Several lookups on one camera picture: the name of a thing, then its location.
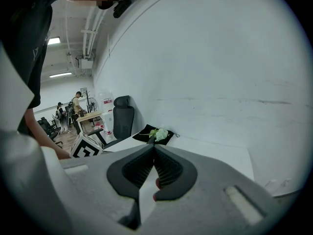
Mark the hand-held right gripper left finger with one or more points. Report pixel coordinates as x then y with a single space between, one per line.
97 180

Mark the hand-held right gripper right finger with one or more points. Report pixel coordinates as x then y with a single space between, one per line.
207 204

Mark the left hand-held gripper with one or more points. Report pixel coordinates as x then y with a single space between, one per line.
85 148

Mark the person's left forearm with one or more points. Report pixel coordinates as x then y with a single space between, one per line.
44 136

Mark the clear water jug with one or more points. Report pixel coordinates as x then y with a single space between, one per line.
106 101
109 135

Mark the wooden desk white legs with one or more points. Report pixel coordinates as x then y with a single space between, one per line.
89 115

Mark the clear water jugs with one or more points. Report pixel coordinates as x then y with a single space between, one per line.
108 121

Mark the black standing fan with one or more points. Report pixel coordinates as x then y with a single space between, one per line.
93 104

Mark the black mesh office chair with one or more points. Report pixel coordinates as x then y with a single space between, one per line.
123 119

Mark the black coat rack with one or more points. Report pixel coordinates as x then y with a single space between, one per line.
86 95

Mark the white artificial flower bunch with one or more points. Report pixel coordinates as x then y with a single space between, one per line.
161 134

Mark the white ceiling pipes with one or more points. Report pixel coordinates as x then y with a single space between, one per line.
91 33

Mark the person's black shirt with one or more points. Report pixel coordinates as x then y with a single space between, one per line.
22 45

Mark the white ceiling duct box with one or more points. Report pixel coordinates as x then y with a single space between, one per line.
86 63

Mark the black head camera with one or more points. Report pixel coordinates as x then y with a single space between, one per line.
122 6

